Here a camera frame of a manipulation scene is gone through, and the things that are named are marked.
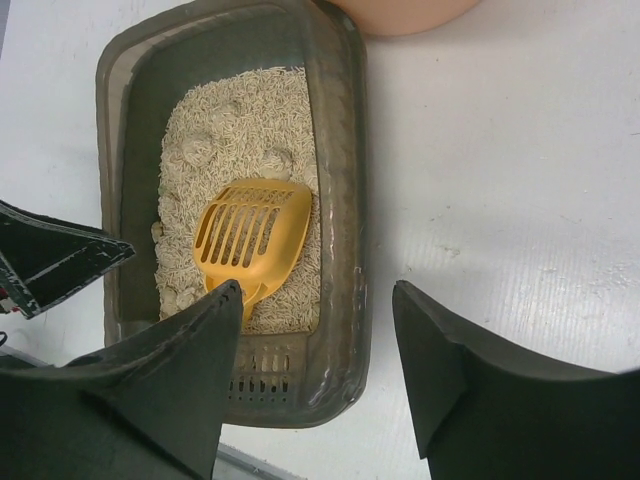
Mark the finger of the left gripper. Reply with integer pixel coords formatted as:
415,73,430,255
1,201,135,319

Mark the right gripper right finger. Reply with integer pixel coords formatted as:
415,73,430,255
392,280,639,479

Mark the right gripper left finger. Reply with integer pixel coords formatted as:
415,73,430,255
1,281,242,479

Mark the yellow litter scoop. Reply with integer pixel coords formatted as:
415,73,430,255
193,178,312,322

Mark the grey plastic litter box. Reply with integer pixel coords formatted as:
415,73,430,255
96,1,371,429

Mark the orange trash bin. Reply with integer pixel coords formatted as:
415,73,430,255
330,0,480,36

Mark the beige cat litter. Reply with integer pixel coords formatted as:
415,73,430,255
151,67,321,334

